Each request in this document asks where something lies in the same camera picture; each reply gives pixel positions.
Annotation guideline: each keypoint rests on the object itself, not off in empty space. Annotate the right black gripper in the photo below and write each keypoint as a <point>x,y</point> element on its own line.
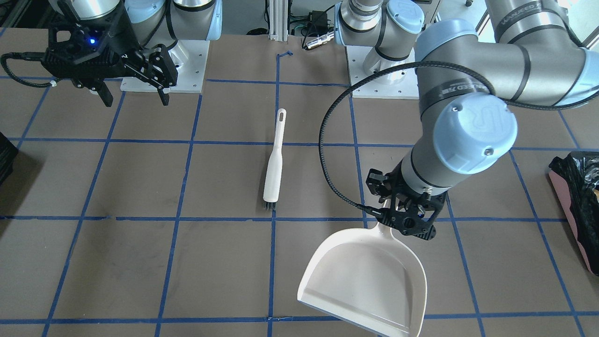
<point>120,38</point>

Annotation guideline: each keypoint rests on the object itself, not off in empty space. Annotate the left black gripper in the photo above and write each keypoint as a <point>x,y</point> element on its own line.
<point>377,183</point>

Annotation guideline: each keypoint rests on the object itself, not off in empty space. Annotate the beige plastic dustpan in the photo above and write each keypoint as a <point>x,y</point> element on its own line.
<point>369,278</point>

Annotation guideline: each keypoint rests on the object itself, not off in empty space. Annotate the beige hand brush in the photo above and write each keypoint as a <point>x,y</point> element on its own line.
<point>273,177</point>

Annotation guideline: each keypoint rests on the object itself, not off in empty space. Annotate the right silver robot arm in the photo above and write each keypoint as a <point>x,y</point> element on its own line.
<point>155,21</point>

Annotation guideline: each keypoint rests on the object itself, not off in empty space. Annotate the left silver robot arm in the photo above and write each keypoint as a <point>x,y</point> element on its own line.
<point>465,87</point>

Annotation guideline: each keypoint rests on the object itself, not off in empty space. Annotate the bin with black bag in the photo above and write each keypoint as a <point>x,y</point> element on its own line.
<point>8,153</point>

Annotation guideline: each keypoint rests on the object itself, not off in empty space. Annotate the black power adapter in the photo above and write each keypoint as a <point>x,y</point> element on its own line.
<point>315,24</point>

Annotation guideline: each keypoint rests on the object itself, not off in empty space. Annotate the aluminium frame post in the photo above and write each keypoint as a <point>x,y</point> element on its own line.
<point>278,19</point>

